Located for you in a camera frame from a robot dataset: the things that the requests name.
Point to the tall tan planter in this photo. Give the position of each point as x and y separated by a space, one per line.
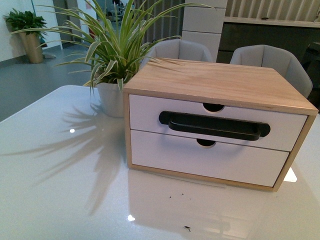
33 50

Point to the white bottom drawer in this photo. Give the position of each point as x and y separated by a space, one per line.
245 164

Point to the black drawer handle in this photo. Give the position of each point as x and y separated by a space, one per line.
214 126

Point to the white top drawer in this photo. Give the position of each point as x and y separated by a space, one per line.
284 127

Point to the grey chair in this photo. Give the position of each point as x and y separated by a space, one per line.
281 60
178 49

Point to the wooden drawer cabinet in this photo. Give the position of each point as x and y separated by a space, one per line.
217 85

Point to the background potted plant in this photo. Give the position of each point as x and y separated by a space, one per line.
25 22

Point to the dark counter cabinet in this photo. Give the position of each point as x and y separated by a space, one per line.
297 38

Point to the white drawer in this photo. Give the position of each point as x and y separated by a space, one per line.
245 164
284 127

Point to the left grey chair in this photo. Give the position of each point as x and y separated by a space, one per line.
178 49

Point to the right grey chair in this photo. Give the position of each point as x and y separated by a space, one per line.
281 60

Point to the green spider plant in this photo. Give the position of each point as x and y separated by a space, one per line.
114 53

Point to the white plant pot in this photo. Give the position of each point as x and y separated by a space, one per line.
111 99

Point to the white pillar cabinet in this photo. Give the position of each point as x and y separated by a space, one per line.
203 23

